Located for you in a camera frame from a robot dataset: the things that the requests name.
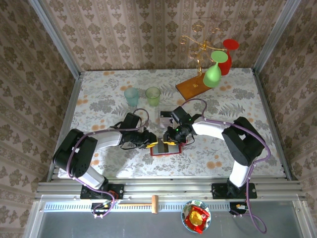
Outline red card holder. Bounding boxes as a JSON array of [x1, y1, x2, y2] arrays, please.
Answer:
[[150, 140, 187, 157]]

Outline white VIP card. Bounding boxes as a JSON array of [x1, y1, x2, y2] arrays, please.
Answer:
[[159, 117, 174, 128]]

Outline clear plastic tray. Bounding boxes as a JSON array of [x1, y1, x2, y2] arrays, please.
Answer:
[[157, 103, 185, 128]]

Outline blue plastic cup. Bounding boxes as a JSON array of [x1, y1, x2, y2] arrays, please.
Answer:
[[123, 87, 139, 108]]

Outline green plastic cup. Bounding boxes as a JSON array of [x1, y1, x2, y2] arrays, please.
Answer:
[[145, 86, 161, 107]]

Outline wooden mallet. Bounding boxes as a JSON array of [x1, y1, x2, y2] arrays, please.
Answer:
[[118, 195, 159, 214]]

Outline green wine glass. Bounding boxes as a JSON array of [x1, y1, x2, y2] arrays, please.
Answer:
[[203, 50, 228, 88]]

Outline slotted metal strip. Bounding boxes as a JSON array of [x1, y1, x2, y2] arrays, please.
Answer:
[[44, 201, 296, 212]]

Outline patterned bowl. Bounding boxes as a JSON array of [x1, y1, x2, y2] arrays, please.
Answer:
[[181, 200, 211, 234]]

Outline red yellow snack packet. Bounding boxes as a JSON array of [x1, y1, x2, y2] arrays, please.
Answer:
[[185, 205, 209, 235]]

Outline red wine glass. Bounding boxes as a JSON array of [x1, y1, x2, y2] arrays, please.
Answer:
[[217, 39, 240, 76]]

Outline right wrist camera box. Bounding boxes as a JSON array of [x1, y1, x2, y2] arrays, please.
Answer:
[[170, 106, 193, 125]]

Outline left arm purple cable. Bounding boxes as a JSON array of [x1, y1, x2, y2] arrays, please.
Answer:
[[66, 108, 151, 220]]

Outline gold wire glass rack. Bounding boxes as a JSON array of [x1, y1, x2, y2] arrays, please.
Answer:
[[175, 23, 222, 101]]

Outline aluminium mounting rail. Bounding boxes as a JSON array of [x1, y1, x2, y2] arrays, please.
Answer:
[[34, 176, 307, 201]]

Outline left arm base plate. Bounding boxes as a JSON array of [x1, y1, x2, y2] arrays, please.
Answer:
[[80, 183, 124, 200]]

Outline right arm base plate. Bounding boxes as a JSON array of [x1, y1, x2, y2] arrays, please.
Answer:
[[211, 182, 258, 199]]

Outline aluminium table side rail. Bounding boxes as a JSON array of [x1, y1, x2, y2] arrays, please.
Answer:
[[46, 73, 84, 183], [251, 68, 299, 181]]

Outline black cable connector block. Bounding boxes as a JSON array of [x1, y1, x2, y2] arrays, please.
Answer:
[[229, 202, 249, 219], [91, 202, 112, 219]]

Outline aluminium frame post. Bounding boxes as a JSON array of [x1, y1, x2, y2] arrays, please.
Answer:
[[252, 0, 303, 75], [27, 0, 82, 80]]

